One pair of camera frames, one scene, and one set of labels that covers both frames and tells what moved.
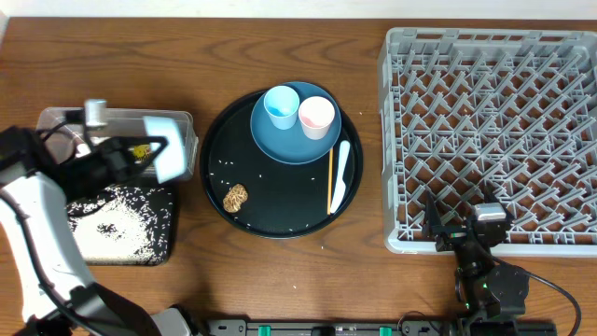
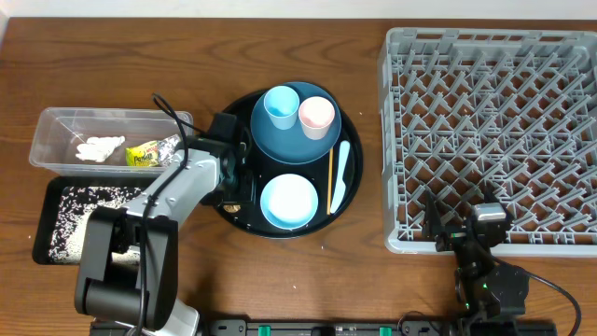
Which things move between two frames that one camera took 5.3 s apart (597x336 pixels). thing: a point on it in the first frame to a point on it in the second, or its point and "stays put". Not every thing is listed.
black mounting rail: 358,327 stays put
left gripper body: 90,175 to 242,190
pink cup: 316,114 stays put
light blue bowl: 171,163 to 288,202
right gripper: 433,227 stays put
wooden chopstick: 329,180 stays put
